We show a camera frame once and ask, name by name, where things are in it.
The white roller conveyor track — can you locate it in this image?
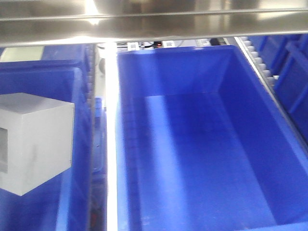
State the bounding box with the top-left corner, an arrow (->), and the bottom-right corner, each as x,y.
225,37 -> 308,151

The steel shelf beam overhead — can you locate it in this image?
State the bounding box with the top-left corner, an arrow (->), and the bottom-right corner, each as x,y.
0,0 -> 308,47

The blue bin left of target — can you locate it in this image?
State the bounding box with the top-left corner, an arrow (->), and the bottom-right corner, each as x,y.
0,60 -> 94,231

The blue bin at right edge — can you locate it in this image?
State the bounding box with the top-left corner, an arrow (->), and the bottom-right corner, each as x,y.
248,34 -> 308,140

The gray square hollow base block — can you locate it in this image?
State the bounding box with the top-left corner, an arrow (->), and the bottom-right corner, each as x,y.
0,93 -> 75,196

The large blue target bin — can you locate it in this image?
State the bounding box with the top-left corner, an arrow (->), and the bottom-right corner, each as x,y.
116,46 -> 308,231

